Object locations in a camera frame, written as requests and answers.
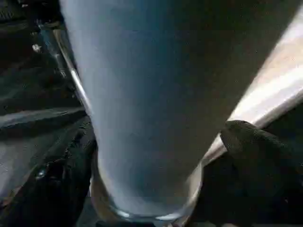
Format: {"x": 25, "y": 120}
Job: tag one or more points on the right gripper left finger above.
{"x": 52, "y": 184}

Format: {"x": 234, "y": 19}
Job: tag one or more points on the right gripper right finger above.
{"x": 255, "y": 179}

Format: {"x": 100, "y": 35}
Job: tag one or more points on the white plastic table top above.
{"x": 279, "y": 80}

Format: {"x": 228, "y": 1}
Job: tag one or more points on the white plastic table leg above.
{"x": 156, "y": 85}

